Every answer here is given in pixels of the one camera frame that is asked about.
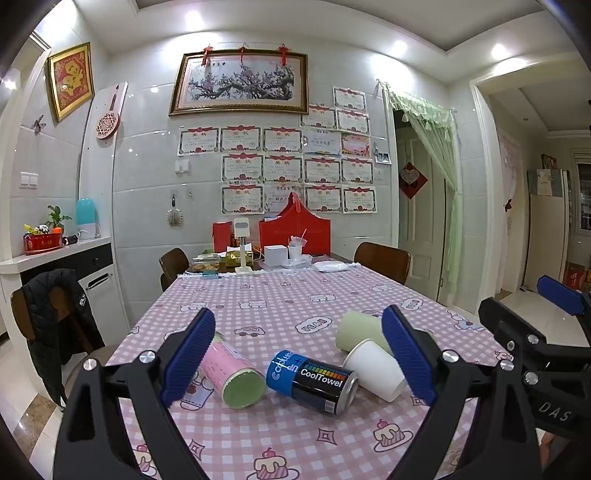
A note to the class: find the white refrigerator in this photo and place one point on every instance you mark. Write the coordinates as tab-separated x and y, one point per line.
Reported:
549	225

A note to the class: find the gold red framed calligraphy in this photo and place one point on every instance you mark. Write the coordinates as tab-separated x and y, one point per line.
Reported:
69	80

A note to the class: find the red diamond door decoration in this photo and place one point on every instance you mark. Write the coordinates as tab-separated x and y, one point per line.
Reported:
411	180

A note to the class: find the framed plum blossom painting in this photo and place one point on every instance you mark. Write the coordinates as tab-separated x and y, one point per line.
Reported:
241	80

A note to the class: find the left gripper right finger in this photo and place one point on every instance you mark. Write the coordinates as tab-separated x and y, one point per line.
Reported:
502	442

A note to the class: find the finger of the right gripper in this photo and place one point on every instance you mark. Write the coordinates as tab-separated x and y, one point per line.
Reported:
571	301
555	378

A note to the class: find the white panel door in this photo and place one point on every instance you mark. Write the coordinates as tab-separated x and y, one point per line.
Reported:
422	224

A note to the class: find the light blue humidifier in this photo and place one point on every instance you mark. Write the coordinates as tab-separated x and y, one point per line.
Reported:
86	219

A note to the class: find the black jacket on chair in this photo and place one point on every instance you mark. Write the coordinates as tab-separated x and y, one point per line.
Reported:
57	340

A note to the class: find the white cabinet counter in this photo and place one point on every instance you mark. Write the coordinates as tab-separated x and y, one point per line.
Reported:
81	275

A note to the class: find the pale green cup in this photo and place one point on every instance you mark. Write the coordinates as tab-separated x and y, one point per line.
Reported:
356	327

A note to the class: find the round pink wall ornament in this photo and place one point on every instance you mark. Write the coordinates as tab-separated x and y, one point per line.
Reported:
108	122

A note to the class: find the white plastic bag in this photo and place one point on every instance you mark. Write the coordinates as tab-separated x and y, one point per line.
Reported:
331	266

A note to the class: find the brown chair right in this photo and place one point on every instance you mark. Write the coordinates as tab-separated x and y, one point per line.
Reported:
390	262

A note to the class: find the brown chair left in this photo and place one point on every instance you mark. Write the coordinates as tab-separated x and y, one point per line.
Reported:
172	263

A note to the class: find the brown chair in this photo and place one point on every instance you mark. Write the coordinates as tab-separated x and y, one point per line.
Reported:
390	262
172	263

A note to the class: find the green door curtain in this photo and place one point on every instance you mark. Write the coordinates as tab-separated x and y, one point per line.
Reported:
436	128

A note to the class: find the plastic drink cup with straw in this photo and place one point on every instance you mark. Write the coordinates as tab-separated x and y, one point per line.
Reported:
296	246

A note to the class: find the blue black CoolTowel can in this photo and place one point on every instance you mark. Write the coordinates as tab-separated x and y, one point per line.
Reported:
327	388

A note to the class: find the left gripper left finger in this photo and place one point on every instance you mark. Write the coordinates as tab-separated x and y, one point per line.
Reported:
93	442

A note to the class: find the red potted plant box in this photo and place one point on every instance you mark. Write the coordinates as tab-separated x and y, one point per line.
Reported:
47	236

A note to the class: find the pink green clear cup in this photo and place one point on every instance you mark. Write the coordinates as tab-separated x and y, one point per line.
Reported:
238	383

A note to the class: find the red gift box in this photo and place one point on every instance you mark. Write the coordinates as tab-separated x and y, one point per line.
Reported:
296	221

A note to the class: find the white paper cup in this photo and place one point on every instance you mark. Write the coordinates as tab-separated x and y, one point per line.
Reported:
377	370

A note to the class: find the white square box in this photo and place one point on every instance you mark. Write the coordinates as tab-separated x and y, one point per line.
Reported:
275	255

